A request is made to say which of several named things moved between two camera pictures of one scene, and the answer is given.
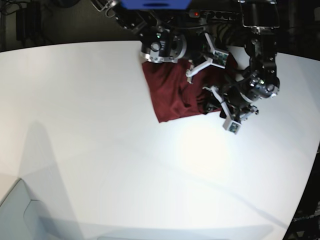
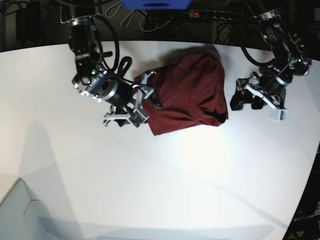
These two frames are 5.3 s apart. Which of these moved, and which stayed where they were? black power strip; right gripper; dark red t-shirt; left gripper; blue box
Moved: right gripper; left gripper; dark red t-shirt
Stayed: black power strip; blue box
